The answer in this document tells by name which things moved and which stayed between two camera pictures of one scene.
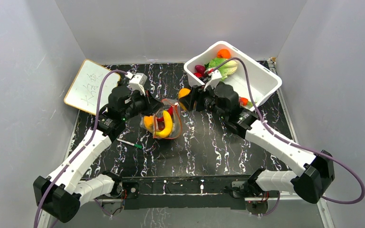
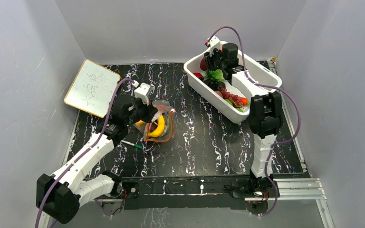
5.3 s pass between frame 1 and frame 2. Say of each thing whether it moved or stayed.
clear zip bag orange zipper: moved
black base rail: stayed
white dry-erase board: stayed
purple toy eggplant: moved
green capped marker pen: stayed
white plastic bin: stayed
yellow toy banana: moved
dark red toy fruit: moved
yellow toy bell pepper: moved
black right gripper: moved
